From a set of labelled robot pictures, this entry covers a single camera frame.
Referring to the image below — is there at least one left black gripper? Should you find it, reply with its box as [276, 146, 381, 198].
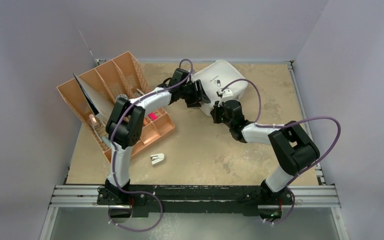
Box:
[179, 80, 209, 108]

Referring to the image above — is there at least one grey storage case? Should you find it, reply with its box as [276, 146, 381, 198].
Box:
[192, 59, 244, 117]

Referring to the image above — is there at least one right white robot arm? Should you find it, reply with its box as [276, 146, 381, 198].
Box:
[210, 100, 321, 204]

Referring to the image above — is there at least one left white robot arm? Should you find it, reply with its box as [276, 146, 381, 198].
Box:
[104, 68, 210, 205]

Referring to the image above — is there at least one pink desk tray organizer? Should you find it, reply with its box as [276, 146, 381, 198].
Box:
[104, 105, 176, 165]

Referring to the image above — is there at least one blue grey tape roll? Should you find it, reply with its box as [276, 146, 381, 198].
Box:
[115, 94, 129, 100]

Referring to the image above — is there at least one white stapler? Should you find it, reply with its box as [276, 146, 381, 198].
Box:
[149, 153, 165, 166]

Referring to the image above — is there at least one dark folder in rack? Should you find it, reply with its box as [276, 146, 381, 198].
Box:
[73, 73, 114, 125]

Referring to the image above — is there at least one pink file organizer rack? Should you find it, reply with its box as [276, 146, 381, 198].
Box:
[57, 51, 151, 162]

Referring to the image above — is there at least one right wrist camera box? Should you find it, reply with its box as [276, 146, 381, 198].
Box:
[216, 88, 235, 105]

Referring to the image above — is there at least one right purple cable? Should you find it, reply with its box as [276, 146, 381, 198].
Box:
[221, 78, 342, 226]

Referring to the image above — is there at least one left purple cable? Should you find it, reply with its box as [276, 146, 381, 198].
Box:
[109, 58, 195, 200]

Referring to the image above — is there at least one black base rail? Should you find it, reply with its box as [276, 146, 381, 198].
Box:
[96, 183, 293, 220]

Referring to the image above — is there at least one base loop purple cable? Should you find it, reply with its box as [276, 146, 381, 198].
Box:
[107, 193, 165, 233]

